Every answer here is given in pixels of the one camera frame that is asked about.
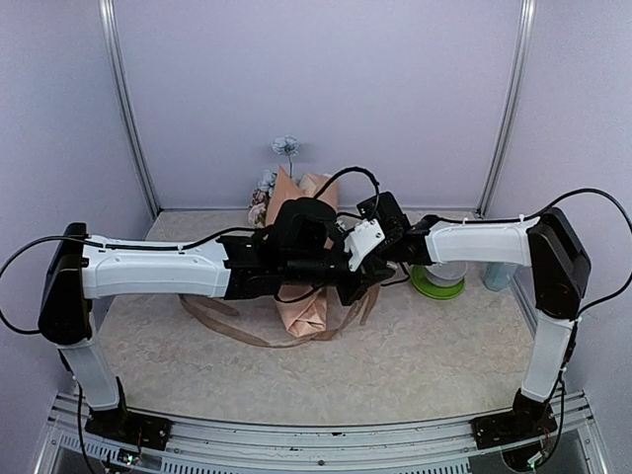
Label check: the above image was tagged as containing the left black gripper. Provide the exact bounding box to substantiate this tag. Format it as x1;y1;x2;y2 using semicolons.
285;234;398;309

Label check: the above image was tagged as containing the tan ribbon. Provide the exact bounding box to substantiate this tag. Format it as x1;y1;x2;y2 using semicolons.
179;285;379;349

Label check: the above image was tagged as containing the pink wrapping paper sheet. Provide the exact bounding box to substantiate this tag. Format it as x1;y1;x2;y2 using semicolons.
265;166;379;341

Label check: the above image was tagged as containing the pink rose stem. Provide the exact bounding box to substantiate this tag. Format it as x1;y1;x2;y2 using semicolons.
247;190;270;228

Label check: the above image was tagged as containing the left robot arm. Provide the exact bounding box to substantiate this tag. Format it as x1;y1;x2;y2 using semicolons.
39;197;384;439

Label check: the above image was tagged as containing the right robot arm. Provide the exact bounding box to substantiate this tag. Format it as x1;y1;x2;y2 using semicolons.
345;193;592;438

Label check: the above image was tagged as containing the green plate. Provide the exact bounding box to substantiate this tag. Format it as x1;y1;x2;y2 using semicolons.
410;266;465;300

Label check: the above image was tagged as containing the white ceramic bowl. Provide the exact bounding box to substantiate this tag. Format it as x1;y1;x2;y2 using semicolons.
424;262;468;287

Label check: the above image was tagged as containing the light blue cup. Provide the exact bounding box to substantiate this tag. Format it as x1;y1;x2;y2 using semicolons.
483;263;516;292

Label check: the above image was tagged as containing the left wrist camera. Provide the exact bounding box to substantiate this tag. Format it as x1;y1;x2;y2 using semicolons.
344;219;385;272

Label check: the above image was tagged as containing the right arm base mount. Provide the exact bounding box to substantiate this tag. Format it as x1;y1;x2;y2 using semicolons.
471;390;558;449

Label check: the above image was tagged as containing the front aluminium rail base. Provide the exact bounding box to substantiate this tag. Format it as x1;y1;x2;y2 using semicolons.
34;389;608;474

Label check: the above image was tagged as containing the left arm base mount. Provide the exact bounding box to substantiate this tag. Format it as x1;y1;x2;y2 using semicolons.
85;377;172;451

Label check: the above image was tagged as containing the right aluminium frame post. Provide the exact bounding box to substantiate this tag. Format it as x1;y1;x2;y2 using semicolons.
476;0;537;217

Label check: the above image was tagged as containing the aluminium frame post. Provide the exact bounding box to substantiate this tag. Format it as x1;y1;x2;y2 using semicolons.
99;0;162;218
476;0;537;217

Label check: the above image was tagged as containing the left aluminium frame post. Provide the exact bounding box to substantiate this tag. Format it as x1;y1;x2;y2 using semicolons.
99;0;162;218

